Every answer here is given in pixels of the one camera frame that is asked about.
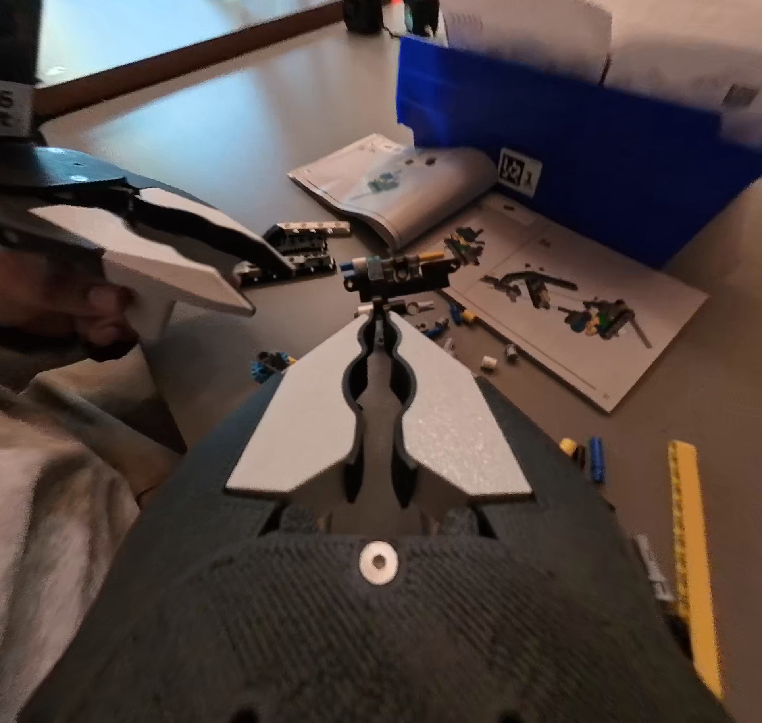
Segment long yellow lego beam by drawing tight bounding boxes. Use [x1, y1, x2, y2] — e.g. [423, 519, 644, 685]
[667, 440, 726, 700]

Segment person's left hand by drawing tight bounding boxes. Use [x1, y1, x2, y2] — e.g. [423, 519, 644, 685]
[0, 247, 140, 362]

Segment black grey lego assembly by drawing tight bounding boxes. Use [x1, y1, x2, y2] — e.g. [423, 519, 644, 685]
[342, 250, 466, 343]

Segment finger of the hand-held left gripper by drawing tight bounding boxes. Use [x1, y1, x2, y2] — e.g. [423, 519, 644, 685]
[27, 208, 258, 344]
[128, 187, 298, 279]

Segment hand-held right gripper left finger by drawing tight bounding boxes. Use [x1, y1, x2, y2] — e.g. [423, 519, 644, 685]
[226, 312, 373, 504]

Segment grey lego axle connector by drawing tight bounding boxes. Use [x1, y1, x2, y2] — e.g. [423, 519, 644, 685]
[632, 531, 677, 606]

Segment large blue plastic bin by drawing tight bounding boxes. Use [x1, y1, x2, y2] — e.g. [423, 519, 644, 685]
[396, 35, 762, 271]

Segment yellow blue lego gear assembly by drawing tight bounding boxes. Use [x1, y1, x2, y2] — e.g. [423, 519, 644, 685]
[250, 350, 298, 386]

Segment white paper bag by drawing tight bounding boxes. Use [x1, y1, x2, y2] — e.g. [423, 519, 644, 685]
[437, 0, 614, 87]
[604, 0, 762, 143]

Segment lego instruction booklet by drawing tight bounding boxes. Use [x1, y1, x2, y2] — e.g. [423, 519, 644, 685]
[289, 134, 710, 414]

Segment black lego frame assembly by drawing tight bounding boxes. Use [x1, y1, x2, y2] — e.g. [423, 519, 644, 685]
[238, 220, 352, 289]

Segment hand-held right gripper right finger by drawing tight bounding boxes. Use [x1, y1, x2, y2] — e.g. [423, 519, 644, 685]
[384, 311, 533, 521]

